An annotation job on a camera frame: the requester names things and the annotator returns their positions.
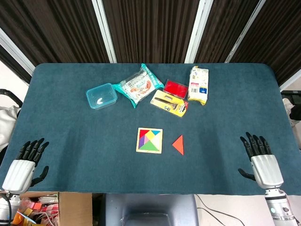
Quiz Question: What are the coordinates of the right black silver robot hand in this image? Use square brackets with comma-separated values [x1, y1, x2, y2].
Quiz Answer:
[238, 132, 284, 189]

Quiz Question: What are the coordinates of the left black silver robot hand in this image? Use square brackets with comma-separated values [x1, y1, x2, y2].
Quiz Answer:
[1, 137, 50, 195]

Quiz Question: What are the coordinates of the wooden tangram puzzle tray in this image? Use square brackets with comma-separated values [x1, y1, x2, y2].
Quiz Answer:
[135, 127, 164, 154]

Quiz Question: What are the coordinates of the green triangle tangram piece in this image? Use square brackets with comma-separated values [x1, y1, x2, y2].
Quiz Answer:
[138, 141, 158, 152]

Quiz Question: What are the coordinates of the red triangle tangram piece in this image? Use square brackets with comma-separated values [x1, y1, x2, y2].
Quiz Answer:
[138, 129, 149, 143]

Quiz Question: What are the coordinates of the white fabric bag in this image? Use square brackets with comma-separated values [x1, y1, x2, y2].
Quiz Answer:
[0, 105, 22, 152]

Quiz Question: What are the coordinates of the cardboard box with clutter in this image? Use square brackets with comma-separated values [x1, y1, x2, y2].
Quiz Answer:
[10, 192, 93, 226]

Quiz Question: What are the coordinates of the white shoe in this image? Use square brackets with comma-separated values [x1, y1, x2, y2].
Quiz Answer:
[282, 97, 297, 128]

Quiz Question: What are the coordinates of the dark teal table cloth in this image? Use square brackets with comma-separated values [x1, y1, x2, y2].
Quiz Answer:
[0, 62, 301, 196]

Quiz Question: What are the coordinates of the black flat device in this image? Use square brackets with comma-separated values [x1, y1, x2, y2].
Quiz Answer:
[280, 90, 301, 106]

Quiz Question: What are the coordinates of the white yellow food packet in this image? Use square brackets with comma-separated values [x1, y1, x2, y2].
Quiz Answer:
[187, 65, 210, 106]

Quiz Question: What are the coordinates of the clear teal plastic container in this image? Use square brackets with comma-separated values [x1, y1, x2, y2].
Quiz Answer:
[85, 82, 119, 110]

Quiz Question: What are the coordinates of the yellow carded razor package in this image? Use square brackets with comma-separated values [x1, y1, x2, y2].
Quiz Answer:
[150, 89, 190, 119]

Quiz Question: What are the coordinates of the red clear-lidded flat box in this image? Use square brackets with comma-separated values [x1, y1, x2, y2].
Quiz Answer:
[162, 79, 190, 99]

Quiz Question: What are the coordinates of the grey-blue seat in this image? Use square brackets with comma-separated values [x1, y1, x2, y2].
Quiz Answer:
[104, 193, 198, 226]

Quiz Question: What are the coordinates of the teal clear snack bag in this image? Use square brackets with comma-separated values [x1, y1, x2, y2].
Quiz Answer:
[112, 63, 165, 109]

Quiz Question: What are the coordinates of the black floor cable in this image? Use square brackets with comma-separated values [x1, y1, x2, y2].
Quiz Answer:
[196, 201, 261, 226]

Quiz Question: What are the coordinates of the white partition frame post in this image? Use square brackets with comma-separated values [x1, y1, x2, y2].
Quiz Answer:
[224, 0, 269, 64]
[91, 0, 118, 64]
[184, 0, 214, 64]
[0, 27, 36, 76]

